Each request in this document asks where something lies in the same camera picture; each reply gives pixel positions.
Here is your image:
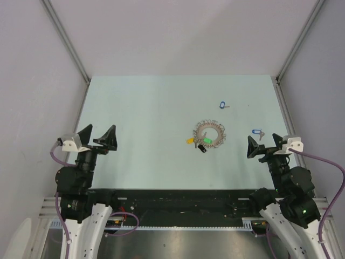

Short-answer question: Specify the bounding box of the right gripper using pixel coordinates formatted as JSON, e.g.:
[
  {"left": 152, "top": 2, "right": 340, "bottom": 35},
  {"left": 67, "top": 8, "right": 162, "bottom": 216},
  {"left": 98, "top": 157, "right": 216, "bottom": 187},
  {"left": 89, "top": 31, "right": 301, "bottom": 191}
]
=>
[{"left": 246, "top": 133, "right": 289, "bottom": 193}]

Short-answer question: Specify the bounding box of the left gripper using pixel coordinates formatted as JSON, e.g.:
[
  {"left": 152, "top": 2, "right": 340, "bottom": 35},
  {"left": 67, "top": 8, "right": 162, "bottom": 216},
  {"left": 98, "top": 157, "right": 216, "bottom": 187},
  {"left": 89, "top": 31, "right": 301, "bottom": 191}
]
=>
[{"left": 75, "top": 124, "right": 116, "bottom": 186}]

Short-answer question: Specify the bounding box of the metal disc keyring holder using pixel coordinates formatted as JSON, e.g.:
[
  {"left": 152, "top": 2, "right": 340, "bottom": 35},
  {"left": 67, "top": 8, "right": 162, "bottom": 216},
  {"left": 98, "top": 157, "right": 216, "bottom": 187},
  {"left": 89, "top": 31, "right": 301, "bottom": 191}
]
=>
[{"left": 193, "top": 120, "right": 226, "bottom": 149}]

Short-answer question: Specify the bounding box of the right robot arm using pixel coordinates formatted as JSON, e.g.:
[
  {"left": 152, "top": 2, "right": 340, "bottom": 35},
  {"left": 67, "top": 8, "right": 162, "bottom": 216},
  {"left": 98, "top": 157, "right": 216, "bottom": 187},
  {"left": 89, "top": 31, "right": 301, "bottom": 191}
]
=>
[{"left": 247, "top": 134, "right": 326, "bottom": 258}]

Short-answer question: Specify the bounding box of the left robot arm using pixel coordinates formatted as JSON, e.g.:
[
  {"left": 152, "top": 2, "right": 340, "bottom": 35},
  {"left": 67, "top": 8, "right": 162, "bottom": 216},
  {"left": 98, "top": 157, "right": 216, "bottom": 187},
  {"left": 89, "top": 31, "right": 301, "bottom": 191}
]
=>
[{"left": 50, "top": 125, "right": 119, "bottom": 258}]

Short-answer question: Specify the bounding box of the light blue tagged key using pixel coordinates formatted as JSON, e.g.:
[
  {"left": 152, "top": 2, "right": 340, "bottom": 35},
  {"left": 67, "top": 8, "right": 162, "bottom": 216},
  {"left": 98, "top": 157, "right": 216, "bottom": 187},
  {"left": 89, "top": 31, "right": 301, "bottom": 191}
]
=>
[{"left": 252, "top": 129, "right": 265, "bottom": 141}]

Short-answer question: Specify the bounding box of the green key tag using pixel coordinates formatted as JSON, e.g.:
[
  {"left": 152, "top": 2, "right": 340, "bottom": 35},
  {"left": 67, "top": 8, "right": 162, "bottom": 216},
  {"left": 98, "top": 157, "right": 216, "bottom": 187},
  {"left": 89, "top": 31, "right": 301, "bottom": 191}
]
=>
[{"left": 203, "top": 138, "right": 212, "bottom": 144}]

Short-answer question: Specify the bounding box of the dark blue tagged key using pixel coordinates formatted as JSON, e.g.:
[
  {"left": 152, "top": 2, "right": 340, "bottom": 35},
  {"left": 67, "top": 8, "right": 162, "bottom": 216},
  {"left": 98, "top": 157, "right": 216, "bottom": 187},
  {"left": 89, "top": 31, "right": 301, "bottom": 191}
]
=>
[{"left": 219, "top": 101, "right": 229, "bottom": 109}]

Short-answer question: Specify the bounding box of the black key tag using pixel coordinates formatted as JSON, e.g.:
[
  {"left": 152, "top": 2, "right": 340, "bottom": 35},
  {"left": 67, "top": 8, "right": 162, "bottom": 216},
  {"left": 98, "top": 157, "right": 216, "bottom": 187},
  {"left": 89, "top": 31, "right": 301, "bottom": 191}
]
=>
[{"left": 197, "top": 144, "right": 207, "bottom": 153}]

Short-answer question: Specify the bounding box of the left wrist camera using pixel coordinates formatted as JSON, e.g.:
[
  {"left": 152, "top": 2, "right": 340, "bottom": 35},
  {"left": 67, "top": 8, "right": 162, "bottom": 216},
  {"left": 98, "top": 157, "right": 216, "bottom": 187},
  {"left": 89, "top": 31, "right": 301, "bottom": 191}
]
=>
[{"left": 58, "top": 133, "right": 82, "bottom": 152}]

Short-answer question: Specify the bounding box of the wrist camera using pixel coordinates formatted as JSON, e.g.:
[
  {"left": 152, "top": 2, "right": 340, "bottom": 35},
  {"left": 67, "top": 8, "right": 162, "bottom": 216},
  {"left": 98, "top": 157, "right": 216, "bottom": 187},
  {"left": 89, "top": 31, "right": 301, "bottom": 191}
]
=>
[
  {"left": 58, "top": 133, "right": 82, "bottom": 152},
  {"left": 275, "top": 135, "right": 304, "bottom": 155}
]

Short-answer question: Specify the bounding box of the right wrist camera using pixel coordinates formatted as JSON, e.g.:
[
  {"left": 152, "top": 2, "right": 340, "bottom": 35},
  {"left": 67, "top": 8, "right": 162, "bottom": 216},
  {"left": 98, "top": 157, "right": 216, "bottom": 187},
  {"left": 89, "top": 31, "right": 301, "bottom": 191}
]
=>
[{"left": 275, "top": 135, "right": 304, "bottom": 155}]

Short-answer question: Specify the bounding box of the white slotted cable duct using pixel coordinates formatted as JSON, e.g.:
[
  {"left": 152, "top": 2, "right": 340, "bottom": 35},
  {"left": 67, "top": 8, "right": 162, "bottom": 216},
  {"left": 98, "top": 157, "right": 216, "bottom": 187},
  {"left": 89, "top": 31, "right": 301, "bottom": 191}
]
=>
[{"left": 49, "top": 219, "right": 253, "bottom": 232}]

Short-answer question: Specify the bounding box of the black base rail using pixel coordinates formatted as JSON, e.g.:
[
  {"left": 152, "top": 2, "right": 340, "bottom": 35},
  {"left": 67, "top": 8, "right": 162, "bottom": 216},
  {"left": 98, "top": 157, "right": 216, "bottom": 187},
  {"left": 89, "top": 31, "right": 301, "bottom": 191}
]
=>
[{"left": 95, "top": 188, "right": 260, "bottom": 227}]

